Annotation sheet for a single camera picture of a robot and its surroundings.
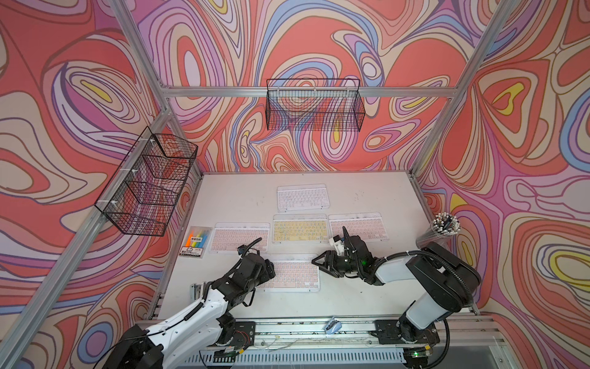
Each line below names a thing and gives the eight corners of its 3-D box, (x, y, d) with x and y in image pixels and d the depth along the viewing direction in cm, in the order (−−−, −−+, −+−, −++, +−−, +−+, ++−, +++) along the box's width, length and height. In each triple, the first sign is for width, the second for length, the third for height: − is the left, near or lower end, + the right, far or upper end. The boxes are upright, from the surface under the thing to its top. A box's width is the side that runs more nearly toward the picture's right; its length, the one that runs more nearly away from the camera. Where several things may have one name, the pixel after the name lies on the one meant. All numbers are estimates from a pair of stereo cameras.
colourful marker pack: (181, 257, 93) (179, 254, 91) (191, 229, 101) (189, 226, 99) (204, 257, 93) (202, 254, 91) (212, 229, 101) (210, 226, 99)
